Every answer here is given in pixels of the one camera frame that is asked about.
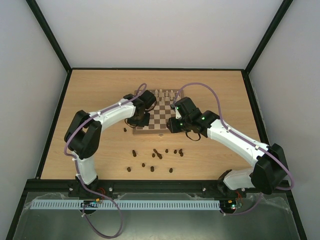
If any dark knight piece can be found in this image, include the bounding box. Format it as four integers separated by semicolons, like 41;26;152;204
178;148;184;157

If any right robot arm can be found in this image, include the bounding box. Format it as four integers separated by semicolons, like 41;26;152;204
166;97;289;196

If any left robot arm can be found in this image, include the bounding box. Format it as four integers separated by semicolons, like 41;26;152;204
64;90;157;186

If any wooden chess board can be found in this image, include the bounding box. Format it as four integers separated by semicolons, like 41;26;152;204
132;101;176;135

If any white chess pieces row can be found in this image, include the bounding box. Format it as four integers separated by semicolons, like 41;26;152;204
150;89;184;103

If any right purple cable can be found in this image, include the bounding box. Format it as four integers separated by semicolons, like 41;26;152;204
176;82;296;216

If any light blue cable duct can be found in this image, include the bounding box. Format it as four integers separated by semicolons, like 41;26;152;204
30;199;221;211

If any black aluminium frame rail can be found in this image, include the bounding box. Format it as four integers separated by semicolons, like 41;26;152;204
24;178;291;198

